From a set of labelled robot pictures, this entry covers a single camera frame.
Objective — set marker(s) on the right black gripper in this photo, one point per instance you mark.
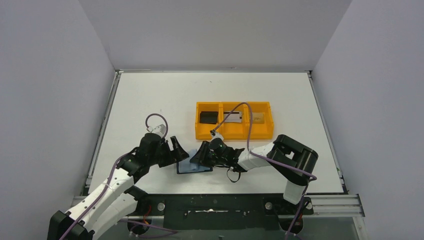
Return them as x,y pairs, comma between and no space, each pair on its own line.
208,154

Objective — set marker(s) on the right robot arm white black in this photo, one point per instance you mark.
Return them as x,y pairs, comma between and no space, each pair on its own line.
290,158

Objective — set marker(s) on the black card in bin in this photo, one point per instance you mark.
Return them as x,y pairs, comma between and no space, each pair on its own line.
208,117

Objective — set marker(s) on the blue leather card holder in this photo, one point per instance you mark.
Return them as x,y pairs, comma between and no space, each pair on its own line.
186,167

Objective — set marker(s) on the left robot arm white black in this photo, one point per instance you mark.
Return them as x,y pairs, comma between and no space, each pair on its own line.
117,196

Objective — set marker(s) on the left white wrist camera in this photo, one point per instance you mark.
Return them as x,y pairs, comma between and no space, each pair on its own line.
160,130

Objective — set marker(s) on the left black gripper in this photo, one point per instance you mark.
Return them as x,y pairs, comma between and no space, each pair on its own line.
169,151

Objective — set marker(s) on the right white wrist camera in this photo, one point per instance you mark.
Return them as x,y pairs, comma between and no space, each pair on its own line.
216,135

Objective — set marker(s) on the orange three-compartment bin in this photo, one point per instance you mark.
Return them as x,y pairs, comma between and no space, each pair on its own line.
236,131

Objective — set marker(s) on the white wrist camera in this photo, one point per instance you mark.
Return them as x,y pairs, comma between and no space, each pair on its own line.
216,135
160,130

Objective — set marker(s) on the gold card in bin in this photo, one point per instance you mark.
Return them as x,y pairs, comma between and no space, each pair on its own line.
258,118

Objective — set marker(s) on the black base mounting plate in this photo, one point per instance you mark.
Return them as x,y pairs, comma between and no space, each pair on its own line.
180,212

